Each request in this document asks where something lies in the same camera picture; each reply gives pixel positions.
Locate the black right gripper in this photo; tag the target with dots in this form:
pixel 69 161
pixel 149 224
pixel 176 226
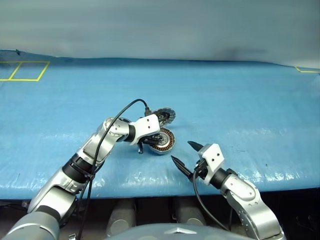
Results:
pixel 201 168

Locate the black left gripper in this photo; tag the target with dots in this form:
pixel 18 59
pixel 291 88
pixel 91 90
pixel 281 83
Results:
pixel 147 141

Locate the round motor housing copper windings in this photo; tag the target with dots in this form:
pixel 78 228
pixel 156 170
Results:
pixel 166 146

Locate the grey ribbed round motor lid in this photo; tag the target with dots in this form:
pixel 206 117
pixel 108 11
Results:
pixel 168 115

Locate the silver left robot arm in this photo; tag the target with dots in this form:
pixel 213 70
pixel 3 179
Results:
pixel 100 145

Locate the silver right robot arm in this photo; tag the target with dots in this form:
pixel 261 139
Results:
pixel 245 195

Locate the dark grey rounded shape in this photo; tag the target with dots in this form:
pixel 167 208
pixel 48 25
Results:
pixel 188 212
pixel 120 217

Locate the blue plastic table cover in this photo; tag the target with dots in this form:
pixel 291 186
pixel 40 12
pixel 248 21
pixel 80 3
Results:
pixel 225 100

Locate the silver robot torso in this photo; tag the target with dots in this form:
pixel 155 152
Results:
pixel 175 235

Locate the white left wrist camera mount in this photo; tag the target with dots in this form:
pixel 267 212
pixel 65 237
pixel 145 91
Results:
pixel 147 126

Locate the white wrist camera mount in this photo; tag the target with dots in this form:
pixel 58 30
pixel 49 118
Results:
pixel 212 157
pixel 147 126

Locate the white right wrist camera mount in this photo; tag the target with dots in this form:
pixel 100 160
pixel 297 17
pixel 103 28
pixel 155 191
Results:
pixel 212 157

